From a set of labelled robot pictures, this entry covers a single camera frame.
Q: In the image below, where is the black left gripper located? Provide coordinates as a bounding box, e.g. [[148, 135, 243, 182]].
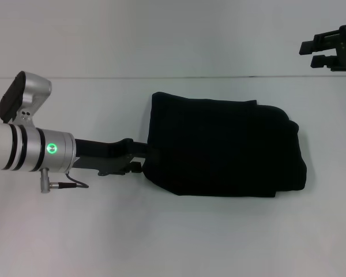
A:
[[72, 137, 149, 177]]

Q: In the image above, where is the black shirt with FREE print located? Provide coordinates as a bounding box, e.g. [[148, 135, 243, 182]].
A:
[[143, 91, 309, 199]]

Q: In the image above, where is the cable with silver plug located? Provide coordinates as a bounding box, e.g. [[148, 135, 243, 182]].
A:
[[40, 167, 89, 193]]

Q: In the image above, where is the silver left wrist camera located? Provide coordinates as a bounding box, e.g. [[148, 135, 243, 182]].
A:
[[0, 70, 52, 128]]

